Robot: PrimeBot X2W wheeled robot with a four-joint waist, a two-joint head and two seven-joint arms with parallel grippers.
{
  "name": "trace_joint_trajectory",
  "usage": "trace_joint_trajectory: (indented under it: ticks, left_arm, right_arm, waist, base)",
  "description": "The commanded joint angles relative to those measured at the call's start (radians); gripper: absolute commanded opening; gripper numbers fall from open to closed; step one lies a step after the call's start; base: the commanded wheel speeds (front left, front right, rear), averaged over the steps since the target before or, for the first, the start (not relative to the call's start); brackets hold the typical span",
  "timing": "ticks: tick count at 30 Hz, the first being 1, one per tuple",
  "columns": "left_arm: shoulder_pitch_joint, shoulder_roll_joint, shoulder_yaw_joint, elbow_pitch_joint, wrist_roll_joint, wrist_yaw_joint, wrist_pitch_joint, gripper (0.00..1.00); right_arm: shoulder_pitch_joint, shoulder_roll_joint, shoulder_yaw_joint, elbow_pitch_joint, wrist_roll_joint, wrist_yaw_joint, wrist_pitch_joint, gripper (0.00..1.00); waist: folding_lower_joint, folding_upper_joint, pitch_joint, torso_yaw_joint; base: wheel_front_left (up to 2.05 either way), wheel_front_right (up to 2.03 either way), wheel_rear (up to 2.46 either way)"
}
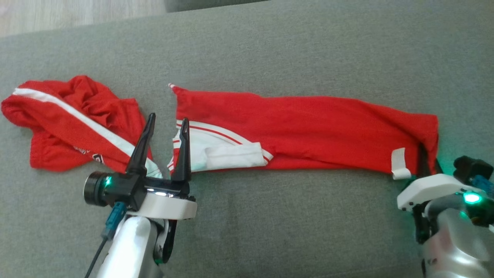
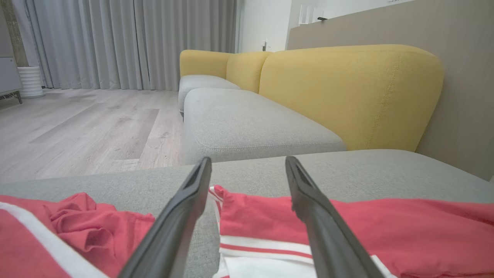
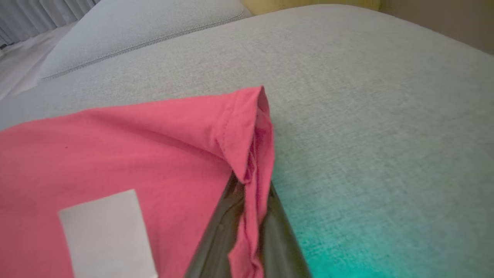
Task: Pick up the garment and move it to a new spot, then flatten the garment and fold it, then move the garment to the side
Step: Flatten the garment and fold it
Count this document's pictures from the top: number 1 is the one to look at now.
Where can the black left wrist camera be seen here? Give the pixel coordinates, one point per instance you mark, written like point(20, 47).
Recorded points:
point(95, 188)

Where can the red Bulls 23 jersey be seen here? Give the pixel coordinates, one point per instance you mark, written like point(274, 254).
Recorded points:
point(308, 131)

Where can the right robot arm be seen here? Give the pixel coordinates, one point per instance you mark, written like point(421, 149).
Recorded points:
point(455, 239)

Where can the medium grey sofa seat cushion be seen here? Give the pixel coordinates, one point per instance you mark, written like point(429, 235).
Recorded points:
point(208, 4)

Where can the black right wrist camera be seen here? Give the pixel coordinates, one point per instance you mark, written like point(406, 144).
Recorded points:
point(472, 166)

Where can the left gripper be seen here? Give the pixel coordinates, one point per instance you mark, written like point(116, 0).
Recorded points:
point(166, 206)

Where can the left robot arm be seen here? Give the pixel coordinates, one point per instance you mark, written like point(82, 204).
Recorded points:
point(131, 247)

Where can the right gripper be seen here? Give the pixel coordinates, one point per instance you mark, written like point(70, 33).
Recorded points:
point(428, 187)

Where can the red shorts with white stripe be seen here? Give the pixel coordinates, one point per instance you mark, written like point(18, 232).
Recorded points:
point(58, 127)

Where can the large grey sofa seat cushion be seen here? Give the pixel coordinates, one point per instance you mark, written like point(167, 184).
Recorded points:
point(270, 231)

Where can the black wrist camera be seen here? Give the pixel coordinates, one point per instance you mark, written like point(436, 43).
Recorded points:
point(472, 166)
point(95, 188)

